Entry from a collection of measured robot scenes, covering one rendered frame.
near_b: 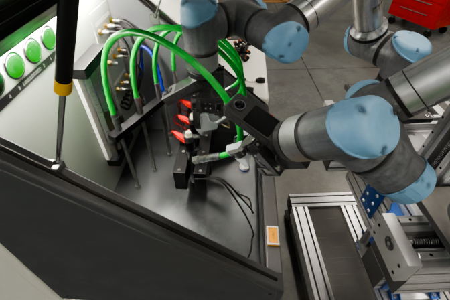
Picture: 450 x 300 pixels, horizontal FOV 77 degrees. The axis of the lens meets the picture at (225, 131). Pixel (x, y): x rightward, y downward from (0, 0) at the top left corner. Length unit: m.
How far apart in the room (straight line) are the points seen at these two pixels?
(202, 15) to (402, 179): 0.43
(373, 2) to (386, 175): 0.66
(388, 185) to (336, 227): 1.32
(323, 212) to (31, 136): 1.49
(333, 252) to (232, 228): 0.84
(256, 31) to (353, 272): 1.33
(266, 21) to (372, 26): 0.54
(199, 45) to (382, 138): 0.40
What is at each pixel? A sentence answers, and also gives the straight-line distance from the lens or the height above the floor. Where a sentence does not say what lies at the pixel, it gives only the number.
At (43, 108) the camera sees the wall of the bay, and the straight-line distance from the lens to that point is 0.73.
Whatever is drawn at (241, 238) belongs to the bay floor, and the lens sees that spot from 0.91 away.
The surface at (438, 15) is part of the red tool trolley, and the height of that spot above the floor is 0.32.
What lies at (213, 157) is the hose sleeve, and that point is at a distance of 0.68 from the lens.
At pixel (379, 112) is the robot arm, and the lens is 0.37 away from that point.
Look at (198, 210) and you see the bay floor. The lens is 0.96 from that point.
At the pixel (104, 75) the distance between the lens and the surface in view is 0.75.
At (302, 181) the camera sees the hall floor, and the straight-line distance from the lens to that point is 2.15.
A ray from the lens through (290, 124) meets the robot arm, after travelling 0.43.
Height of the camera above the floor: 1.64
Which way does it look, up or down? 42 degrees down
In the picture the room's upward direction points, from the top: straight up
